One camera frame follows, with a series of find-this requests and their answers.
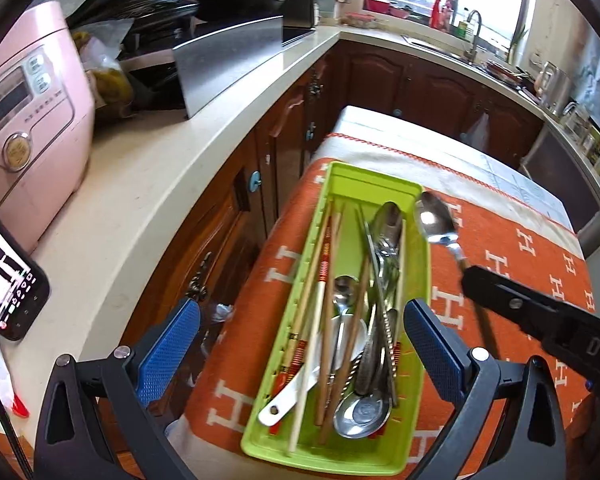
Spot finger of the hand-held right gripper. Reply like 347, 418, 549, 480
461, 266, 561, 333

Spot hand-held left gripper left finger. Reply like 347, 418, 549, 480
32, 297, 203, 480

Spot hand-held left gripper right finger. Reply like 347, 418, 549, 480
402, 299, 568, 480

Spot brown chopstick silver patterned end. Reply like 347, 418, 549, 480
380, 220, 407, 408

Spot green plastic utensil tray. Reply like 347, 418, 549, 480
241, 160, 427, 477

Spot short metal soup spoon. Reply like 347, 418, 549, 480
332, 350, 393, 438

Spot large metal spoon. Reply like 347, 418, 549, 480
414, 191, 473, 273

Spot small metal teaspoon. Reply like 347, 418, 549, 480
330, 275, 361, 376

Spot brown wooden chopstick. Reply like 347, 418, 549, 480
319, 257, 373, 446

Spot light bamboo chopstick orange patterned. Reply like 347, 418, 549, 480
269, 200, 335, 436
287, 212, 343, 456

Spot white ceramic soup spoon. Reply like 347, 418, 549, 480
257, 312, 371, 427

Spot light chopstick red striped end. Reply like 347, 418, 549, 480
315, 202, 346, 426

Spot orange printed blanket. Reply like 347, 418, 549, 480
167, 132, 600, 480

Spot light blue tablecloth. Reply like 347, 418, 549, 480
330, 105, 566, 221

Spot hanging clear plastic bag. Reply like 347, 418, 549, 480
460, 112, 491, 153

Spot black smartphone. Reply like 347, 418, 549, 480
0, 192, 51, 342

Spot white kitchen countertop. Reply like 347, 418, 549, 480
0, 25, 600, 441

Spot glass pitcher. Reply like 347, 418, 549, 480
560, 102, 593, 143

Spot steel electric kettle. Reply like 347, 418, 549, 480
534, 61, 573, 118

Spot steel pan with dishes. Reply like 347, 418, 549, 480
485, 59, 536, 86

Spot brown wooden kitchen cabinets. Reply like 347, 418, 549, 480
95, 40, 546, 431

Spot pink rice cooker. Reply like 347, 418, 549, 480
0, 0, 97, 256

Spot steel kitchen sink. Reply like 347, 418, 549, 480
400, 34, 473, 63

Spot steel kitchen faucet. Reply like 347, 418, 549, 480
462, 9, 483, 63

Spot clear bag of food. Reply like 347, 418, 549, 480
70, 17, 136, 121

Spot stainless steel splash guard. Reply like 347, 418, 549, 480
172, 15, 286, 121

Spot pink egg tray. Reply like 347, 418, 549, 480
341, 12, 381, 28

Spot red basin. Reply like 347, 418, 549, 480
364, 0, 413, 16

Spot black gas stove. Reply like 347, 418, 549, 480
280, 0, 322, 48

